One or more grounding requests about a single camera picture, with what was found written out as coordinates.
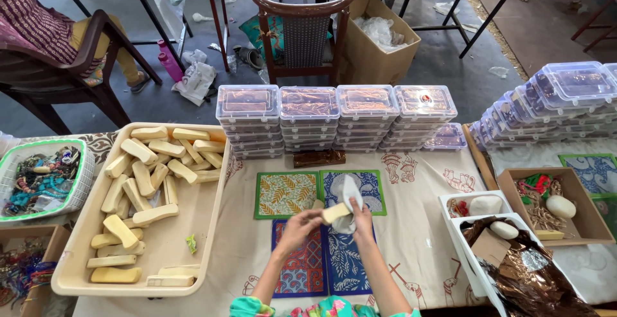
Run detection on person's right hand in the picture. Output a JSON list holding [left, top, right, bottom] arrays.
[[347, 197, 376, 241]]

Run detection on person's left hand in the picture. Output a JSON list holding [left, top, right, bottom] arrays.
[[277, 207, 325, 256]]

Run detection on grey polishing cloth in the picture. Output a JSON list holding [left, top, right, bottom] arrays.
[[332, 175, 365, 235]]

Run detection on pale wooden block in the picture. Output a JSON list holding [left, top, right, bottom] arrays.
[[321, 203, 352, 225]]

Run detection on blue print mat green border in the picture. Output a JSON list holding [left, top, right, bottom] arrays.
[[319, 169, 388, 217]]

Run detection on green leaf print mat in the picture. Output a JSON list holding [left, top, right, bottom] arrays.
[[254, 170, 323, 220]]

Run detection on red and blue print mat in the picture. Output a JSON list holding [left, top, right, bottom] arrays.
[[271, 219, 330, 299]]

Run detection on brown foil packet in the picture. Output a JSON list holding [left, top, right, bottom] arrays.
[[292, 149, 347, 168]]

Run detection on blue leaf print mat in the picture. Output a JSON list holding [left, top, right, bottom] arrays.
[[324, 224, 378, 296]]

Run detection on beige printed tablecloth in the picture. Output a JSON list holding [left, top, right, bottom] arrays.
[[72, 131, 488, 317]]

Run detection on stacks of clear lidded boxes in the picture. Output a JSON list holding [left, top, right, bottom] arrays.
[[215, 84, 468, 160]]

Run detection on teal floral garment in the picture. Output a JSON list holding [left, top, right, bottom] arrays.
[[229, 295, 423, 317]]

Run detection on small white open box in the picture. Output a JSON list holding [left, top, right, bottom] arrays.
[[438, 190, 514, 222]]

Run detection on red beads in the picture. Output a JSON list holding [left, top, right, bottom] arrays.
[[447, 199, 469, 218]]

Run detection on large white open box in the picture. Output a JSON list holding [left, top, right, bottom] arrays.
[[447, 212, 588, 317]]

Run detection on round white stone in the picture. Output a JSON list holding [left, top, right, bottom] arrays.
[[469, 195, 503, 217]]

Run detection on wooden stick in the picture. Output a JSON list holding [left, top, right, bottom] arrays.
[[462, 123, 499, 191]]

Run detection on brown cardboard tag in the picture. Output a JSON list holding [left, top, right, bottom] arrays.
[[470, 228, 512, 268]]

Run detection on small oval white stone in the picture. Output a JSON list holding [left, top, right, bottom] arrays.
[[489, 221, 520, 240]]

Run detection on beige plastic tray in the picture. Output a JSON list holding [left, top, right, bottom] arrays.
[[51, 122, 231, 298]]

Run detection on large cardboard carton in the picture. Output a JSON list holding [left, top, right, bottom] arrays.
[[338, 0, 422, 86]]

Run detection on grey sandal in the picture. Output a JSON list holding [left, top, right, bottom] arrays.
[[233, 44, 266, 70]]

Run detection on heap of wooden blocks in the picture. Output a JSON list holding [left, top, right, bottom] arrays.
[[86, 125, 227, 288]]

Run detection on white plastic bag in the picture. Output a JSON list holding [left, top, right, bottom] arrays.
[[171, 61, 218, 107]]

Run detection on dark wooden chair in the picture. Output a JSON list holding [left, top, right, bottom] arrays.
[[252, 0, 356, 86]]

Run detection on green and red threads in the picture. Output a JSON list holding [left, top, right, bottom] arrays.
[[519, 173, 553, 196]]

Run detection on teal printed cushion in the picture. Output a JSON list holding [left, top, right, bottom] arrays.
[[238, 14, 334, 63]]

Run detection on brown foil sheet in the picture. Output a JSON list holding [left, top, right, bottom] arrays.
[[460, 217, 601, 317]]

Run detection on large oval white stone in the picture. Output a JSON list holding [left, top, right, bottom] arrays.
[[546, 195, 577, 220]]

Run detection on pink water bottle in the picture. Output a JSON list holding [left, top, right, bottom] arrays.
[[156, 40, 175, 62], [158, 52, 184, 83]]

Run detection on row of clear lidded boxes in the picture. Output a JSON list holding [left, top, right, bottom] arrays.
[[469, 61, 617, 151]]

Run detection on white basket with green rim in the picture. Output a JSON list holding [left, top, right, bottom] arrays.
[[0, 139, 95, 222]]

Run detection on open cardboard box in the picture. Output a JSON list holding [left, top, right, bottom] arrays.
[[496, 167, 616, 247]]

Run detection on blue paisley mat green border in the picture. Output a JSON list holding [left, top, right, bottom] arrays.
[[558, 153, 617, 195]]

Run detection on heap of bead jewellery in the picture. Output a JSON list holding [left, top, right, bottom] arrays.
[[2, 146, 81, 217]]

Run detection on brown plastic armchair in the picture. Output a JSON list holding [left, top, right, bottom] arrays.
[[0, 9, 164, 136]]

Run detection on cardboard box with coloured threads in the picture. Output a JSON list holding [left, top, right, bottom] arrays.
[[0, 224, 72, 317]]

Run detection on heap of gold chains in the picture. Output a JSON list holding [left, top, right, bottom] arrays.
[[516, 180, 565, 231]]

